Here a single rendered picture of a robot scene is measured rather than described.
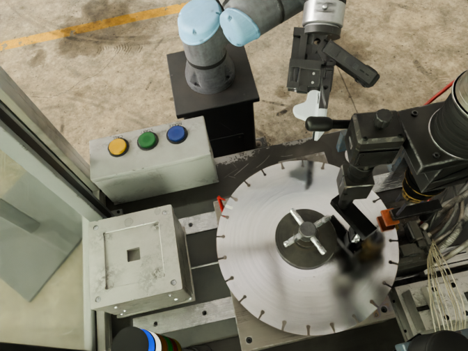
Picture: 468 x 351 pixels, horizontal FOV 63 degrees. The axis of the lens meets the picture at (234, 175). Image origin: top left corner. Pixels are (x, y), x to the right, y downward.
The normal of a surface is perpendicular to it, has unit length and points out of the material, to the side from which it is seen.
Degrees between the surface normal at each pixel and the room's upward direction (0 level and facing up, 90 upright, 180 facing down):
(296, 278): 0
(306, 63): 34
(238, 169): 0
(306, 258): 5
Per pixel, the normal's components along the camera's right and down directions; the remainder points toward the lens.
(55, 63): -0.08, -0.45
